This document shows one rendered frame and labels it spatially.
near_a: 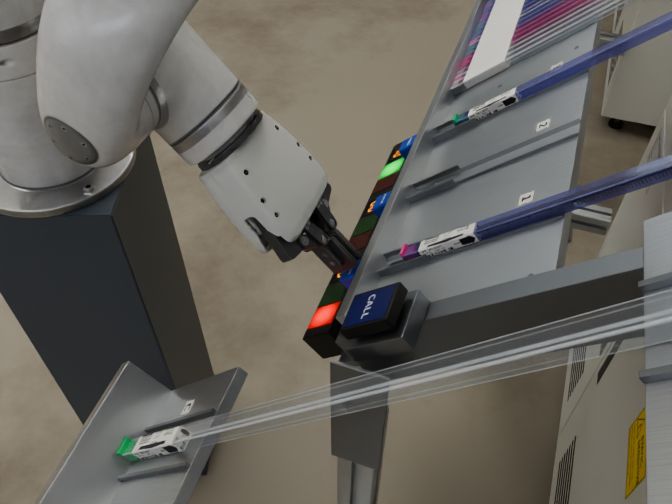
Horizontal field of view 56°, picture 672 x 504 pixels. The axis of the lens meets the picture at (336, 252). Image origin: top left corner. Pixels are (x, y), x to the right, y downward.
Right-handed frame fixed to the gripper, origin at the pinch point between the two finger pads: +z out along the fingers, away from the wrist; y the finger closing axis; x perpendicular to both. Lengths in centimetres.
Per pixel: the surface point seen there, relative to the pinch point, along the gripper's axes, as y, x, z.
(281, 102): -117, -93, 13
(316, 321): 4.0, -5.1, 4.6
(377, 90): -134, -73, 31
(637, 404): -6.2, 12.9, 38.3
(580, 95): -16.7, 22.1, 3.7
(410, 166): -13.9, 3.6, 1.7
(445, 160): -15.7, 6.5, 3.7
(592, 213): -61, -3, 51
